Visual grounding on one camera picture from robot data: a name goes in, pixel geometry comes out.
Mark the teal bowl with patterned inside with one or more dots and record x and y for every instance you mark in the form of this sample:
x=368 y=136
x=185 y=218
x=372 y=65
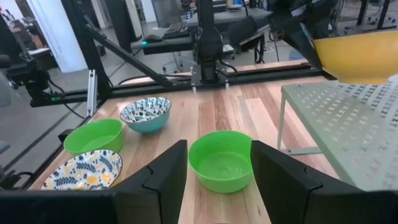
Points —
x=146 y=123

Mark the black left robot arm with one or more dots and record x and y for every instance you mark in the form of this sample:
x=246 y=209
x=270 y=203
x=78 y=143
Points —
x=206 y=40

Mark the silver aluminium bracket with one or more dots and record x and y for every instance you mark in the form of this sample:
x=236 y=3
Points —
x=92 y=93

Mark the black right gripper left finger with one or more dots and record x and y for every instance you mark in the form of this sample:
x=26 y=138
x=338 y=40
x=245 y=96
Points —
x=161 y=186

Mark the yellow bowl with floral inside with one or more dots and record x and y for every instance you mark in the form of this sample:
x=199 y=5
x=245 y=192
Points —
x=84 y=169
x=357 y=59

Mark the black keyboard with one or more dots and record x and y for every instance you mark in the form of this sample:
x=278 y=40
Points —
x=176 y=29

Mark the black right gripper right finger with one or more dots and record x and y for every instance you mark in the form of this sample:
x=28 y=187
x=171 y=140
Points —
x=280 y=186

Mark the black computer mouse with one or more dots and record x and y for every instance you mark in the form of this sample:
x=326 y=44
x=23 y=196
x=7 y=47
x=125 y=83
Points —
x=153 y=38

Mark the black aluminium table frame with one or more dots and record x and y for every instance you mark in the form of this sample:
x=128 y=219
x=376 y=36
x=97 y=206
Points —
x=88 y=46

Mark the black desk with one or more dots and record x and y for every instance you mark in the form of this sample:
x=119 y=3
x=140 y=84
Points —
x=174 y=46

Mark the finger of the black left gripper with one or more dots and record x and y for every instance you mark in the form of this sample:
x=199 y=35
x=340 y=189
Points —
x=325 y=26
x=303 y=42

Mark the pale green perforated metal shelf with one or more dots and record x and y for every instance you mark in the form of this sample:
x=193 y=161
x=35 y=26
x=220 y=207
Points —
x=357 y=130

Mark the black mounted device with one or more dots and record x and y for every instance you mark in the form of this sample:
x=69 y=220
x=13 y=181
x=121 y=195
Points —
x=31 y=77

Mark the green plastic bowl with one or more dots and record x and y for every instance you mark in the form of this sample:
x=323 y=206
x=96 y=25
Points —
x=220 y=161
x=93 y=133

